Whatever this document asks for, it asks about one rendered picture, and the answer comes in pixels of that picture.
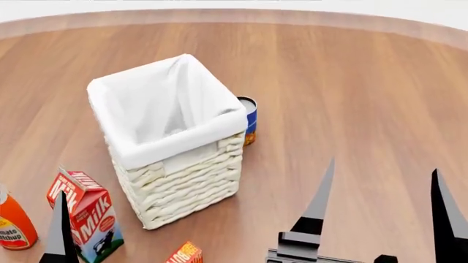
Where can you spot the blue food can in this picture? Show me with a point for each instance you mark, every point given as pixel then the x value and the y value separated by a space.
pixel 251 120

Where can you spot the red milk carton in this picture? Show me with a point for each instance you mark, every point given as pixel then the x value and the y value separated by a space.
pixel 93 216

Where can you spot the orange tomato ketchup bottle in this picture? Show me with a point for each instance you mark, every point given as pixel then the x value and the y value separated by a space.
pixel 16 219

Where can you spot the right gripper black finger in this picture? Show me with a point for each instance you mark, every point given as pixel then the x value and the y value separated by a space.
pixel 317 202
pixel 448 219

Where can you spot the white cloth basket liner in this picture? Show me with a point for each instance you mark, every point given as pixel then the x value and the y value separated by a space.
pixel 146 109

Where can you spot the white wicker basket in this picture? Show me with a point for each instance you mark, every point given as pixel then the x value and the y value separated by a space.
pixel 190 189

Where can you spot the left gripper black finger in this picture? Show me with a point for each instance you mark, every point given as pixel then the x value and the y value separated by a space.
pixel 60 233

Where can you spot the orange butter box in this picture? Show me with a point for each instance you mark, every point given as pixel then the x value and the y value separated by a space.
pixel 186 254

